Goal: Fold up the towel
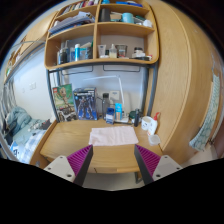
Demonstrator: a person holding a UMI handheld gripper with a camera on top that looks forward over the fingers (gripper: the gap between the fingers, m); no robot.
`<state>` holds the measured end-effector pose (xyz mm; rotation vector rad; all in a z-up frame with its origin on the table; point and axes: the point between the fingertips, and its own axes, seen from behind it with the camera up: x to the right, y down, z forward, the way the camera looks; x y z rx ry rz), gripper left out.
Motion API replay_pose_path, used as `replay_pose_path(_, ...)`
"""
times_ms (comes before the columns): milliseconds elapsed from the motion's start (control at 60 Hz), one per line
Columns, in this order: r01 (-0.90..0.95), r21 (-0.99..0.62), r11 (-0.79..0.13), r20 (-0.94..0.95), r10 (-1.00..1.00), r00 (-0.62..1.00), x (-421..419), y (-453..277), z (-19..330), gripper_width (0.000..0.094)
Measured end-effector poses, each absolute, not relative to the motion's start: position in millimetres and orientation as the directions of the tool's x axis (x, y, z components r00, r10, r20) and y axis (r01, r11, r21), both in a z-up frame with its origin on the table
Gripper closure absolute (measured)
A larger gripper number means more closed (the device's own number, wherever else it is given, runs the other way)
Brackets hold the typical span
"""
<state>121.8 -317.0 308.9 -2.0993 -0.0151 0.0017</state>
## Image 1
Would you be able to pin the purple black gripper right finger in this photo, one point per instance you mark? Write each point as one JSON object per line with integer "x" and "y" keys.
{"x": 147, "y": 162}

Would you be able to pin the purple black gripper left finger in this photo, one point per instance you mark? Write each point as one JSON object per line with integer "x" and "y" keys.
{"x": 79, "y": 162}

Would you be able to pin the pink folded towel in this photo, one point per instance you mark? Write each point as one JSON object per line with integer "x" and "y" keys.
{"x": 113, "y": 136}

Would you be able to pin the green checkered hanging towel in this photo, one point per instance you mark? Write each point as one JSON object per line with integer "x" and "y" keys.
{"x": 199, "y": 141}

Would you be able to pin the clear plastic cup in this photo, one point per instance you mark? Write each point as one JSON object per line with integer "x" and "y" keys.
{"x": 154, "y": 140}

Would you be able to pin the wooden desk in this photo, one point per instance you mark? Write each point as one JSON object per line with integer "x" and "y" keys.
{"x": 67, "y": 137}

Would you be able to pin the white bottle red cap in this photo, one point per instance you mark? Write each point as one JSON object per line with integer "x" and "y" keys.
{"x": 153, "y": 124}

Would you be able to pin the white mug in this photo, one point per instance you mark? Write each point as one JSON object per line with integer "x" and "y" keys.
{"x": 145, "y": 122}

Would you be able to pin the white desk lamp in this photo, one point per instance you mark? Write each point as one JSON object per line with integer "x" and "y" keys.
{"x": 116, "y": 95}

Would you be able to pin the dark slim bottle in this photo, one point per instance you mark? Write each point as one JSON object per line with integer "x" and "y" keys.
{"x": 136, "y": 120}

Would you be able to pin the small blue box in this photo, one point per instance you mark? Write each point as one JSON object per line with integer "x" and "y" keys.
{"x": 110, "y": 116}

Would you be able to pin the light blue carton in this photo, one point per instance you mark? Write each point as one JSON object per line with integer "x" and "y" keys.
{"x": 118, "y": 111}

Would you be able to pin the blue robot model box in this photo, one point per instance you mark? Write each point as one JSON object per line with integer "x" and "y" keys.
{"x": 85, "y": 103}

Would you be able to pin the bed with blue bedding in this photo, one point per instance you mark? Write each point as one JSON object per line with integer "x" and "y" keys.
{"x": 23, "y": 133}

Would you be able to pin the dark water bottle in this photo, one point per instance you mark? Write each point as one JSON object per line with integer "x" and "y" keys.
{"x": 105, "y": 104}

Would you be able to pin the green Groot box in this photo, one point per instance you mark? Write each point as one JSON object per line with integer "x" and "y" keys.
{"x": 64, "y": 103}

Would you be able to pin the wooden wardrobe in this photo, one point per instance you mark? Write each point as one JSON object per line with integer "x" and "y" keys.
{"x": 188, "y": 64}

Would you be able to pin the glass jar on shelf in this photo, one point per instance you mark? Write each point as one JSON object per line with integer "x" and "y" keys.
{"x": 121, "y": 50}

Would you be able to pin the blue white tube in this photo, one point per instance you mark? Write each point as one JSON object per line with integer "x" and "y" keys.
{"x": 77, "y": 52}

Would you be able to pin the clear soap bottle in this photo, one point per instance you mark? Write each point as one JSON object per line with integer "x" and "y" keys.
{"x": 113, "y": 52}

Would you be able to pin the stack of papers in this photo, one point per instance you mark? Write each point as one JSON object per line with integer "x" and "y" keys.
{"x": 70, "y": 21}

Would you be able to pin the teal cup on shelf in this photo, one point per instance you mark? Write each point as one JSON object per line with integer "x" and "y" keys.
{"x": 128, "y": 18}

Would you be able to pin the black container on shelf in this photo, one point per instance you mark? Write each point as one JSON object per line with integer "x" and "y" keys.
{"x": 104, "y": 15}

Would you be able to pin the wooden wall shelf unit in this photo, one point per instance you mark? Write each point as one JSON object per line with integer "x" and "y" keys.
{"x": 99, "y": 30}

